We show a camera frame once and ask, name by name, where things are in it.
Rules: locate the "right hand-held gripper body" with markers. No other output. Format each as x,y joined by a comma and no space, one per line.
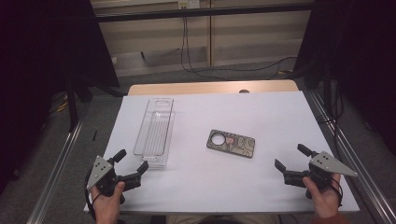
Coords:
327,165

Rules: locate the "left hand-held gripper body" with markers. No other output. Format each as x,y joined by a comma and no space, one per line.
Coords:
99,169

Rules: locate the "clear plastic tray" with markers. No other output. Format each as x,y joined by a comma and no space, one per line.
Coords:
154,133

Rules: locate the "patterned phone case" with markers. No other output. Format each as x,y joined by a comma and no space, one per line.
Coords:
236,145

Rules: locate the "person's left hand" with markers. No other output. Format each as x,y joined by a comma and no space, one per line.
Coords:
107,207

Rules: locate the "person's right hand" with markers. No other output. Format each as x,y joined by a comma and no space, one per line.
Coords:
327,202

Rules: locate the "black metal stand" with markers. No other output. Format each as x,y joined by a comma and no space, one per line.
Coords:
72,102

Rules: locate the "white table cover sheet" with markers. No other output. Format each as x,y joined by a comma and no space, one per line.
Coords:
224,186

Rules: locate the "light wooden table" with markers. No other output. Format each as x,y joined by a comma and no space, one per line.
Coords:
202,88

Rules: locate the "black curtain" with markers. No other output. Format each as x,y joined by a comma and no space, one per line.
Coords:
358,56
40,62

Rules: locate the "black horizontal bar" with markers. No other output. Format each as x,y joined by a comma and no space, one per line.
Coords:
202,12

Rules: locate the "aluminium floor rail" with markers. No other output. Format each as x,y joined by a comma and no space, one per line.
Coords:
56,174
358,161

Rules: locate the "white wall power outlet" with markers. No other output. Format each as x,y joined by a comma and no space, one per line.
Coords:
188,3

